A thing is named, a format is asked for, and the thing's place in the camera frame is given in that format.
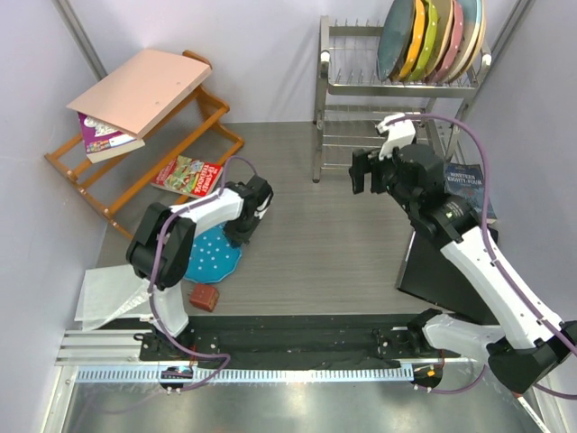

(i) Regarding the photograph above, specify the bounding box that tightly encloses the metal dish rack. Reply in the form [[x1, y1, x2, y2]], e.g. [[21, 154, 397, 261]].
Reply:
[[312, 15, 492, 182]]

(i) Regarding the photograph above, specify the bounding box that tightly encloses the blue dotted plate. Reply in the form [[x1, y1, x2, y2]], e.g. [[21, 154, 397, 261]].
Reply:
[[184, 224, 243, 284]]

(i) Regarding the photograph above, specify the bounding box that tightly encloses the dark blue-grey plate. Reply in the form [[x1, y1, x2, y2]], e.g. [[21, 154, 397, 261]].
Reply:
[[377, 0, 416, 82]]

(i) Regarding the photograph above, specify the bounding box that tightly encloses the orange dotted plate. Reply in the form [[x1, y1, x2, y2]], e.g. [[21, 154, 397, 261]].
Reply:
[[398, 0, 426, 80]]

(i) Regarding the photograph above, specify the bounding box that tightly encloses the green dotted plate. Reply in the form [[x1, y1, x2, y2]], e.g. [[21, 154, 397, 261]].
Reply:
[[408, 0, 438, 82]]

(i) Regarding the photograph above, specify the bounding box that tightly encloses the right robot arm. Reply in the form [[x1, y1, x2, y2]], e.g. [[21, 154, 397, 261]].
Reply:
[[349, 143, 576, 393]]

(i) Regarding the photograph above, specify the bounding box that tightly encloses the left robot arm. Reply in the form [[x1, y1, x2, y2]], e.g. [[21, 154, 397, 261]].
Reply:
[[126, 175, 273, 360]]

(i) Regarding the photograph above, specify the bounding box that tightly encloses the wooden rack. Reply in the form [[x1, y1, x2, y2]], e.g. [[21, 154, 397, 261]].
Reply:
[[44, 51, 244, 238]]

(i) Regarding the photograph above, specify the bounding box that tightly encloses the dark blue paperback book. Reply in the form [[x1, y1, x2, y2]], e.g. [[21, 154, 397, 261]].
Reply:
[[444, 162, 484, 220]]

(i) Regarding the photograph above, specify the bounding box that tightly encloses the red comic book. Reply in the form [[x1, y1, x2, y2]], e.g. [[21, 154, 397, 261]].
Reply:
[[151, 155, 224, 198]]

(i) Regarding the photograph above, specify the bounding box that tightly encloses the black box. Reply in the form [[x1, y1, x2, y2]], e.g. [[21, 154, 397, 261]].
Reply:
[[397, 232, 499, 325]]

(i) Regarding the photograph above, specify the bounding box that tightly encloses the brown square block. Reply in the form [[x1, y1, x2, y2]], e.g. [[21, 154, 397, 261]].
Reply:
[[188, 283, 220, 312]]

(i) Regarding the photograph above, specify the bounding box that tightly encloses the pink folder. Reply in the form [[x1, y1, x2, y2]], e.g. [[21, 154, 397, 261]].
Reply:
[[68, 49, 212, 138]]

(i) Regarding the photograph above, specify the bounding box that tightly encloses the pink dotted plate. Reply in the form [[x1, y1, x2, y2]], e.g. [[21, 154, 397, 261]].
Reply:
[[432, 1, 463, 83]]

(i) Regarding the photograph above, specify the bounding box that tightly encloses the purple white book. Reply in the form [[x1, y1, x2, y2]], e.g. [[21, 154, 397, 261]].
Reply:
[[78, 113, 145, 163]]

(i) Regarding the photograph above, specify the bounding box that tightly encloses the cream floral plate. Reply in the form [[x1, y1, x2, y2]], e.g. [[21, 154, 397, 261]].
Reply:
[[426, 0, 454, 82]]

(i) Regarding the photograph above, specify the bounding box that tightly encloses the cream blue rimmed plate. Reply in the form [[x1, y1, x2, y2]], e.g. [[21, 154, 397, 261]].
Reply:
[[444, 0, 484, 83]]

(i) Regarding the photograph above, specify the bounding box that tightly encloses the white cloth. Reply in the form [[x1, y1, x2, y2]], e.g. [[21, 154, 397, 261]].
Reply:
[[74, 264, 152, 331]]

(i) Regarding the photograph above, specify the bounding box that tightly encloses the red white marker pen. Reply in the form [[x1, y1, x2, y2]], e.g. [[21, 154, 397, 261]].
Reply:
[[517, 395, 550, 433]]

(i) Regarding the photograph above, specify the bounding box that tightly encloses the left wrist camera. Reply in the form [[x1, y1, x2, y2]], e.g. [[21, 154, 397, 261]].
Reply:
[[254, 192, 274, 220]]

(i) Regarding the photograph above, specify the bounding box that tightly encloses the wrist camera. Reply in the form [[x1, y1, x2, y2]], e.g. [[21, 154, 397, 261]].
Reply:
[[375, 113, 416, 161], [254, 192, 274, 220]]

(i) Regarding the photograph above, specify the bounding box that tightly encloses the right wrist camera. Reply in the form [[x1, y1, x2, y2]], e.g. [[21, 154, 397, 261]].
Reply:
[[375, 113, 416, 161]]

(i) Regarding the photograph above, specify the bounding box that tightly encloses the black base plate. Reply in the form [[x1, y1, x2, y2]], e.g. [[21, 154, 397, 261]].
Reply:
[[133, 314, 453, 371]]

